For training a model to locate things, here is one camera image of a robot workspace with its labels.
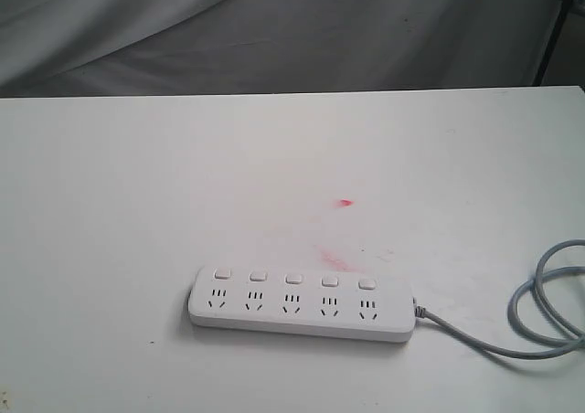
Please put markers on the grey backdrop cloth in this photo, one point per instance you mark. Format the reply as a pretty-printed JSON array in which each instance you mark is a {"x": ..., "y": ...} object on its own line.
[{"x": 58, "y": 48}]

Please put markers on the white five-outlet power strip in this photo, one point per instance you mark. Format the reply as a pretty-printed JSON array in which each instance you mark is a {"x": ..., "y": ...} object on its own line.
[{"x": 338, "y": 304}]

